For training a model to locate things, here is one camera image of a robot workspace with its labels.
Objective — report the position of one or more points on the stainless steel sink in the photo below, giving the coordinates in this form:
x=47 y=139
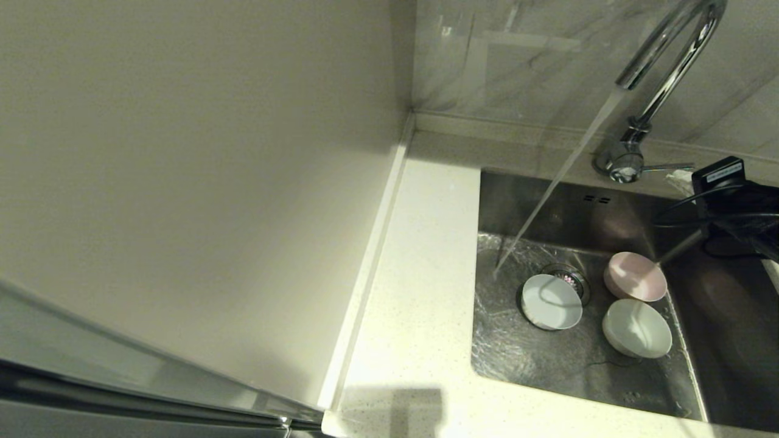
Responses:
x=548 y=365

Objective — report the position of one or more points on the light blue bowl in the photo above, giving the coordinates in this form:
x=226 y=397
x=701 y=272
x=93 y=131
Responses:
x=551 y=302

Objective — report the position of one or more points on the running water stream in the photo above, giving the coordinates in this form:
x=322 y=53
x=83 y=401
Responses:
x=566 y=170

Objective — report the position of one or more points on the stainless steel refrigerator door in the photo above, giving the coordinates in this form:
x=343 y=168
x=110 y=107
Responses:
x=61 y=395

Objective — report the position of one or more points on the chrome gooseneck faucet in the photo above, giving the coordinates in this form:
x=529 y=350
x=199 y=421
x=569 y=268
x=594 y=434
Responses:
x=627 y=163

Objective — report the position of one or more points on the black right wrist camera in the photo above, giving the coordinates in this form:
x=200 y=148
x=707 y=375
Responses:
x=718 y=173

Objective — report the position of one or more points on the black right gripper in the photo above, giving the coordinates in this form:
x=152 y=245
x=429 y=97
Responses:
x=751 y=213

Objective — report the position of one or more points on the pink bowl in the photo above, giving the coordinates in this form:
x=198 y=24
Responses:
x=636 y=277

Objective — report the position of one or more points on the metal sink drain strainer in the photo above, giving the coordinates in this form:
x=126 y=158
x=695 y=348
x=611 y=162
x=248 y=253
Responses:
x=575 y=278

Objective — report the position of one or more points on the white bowl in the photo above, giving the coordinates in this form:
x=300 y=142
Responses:
x=638 y=328

